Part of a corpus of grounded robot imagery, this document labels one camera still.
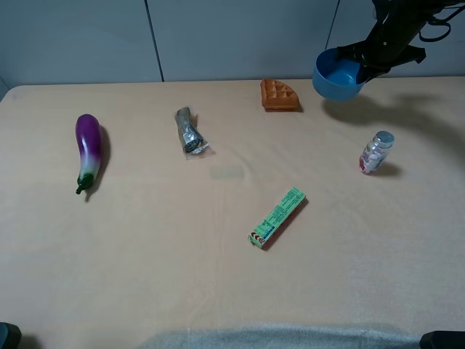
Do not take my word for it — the black object bottom left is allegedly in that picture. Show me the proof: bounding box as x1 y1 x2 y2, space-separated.
0 322 22 349

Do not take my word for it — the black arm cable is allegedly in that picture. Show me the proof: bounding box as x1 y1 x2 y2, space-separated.
417 7 465 43

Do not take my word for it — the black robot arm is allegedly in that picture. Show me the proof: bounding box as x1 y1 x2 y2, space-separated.
335 1 464 84

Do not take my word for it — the foil wrapped snack roll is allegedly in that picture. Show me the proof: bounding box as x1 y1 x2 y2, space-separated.
174 106 213 159

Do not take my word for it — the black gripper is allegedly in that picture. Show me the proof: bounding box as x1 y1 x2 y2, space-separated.
336 10 426 79

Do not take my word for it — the green chewing gum box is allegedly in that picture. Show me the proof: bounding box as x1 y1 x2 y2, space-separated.
248 187 307 250

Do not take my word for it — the clear candy bottle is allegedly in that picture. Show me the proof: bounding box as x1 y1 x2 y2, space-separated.
359 131 395 174

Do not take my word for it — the brown waffle piece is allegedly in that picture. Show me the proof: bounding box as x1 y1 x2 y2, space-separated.
260 79 301 112

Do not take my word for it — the blue plastic bowl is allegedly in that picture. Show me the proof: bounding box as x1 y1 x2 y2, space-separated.
312 48 365 102

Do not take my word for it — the black object bottom right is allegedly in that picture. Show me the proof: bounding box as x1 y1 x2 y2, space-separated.
419 331 465 349

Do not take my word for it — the black object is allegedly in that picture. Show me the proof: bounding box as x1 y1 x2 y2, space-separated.
0 322 22 349
419 331 465 349

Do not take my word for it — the purple toy eggplant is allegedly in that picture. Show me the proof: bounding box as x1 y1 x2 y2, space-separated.
75 114 103 195

